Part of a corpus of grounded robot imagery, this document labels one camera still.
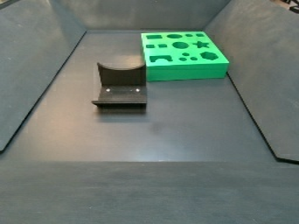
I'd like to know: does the black curved holder stand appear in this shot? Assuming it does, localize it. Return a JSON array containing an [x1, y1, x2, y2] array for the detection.
[[92, 63, 147, 107]]

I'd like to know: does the green shape sorter box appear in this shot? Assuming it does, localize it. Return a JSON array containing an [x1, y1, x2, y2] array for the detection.
[[140, 31, 230, 81]]

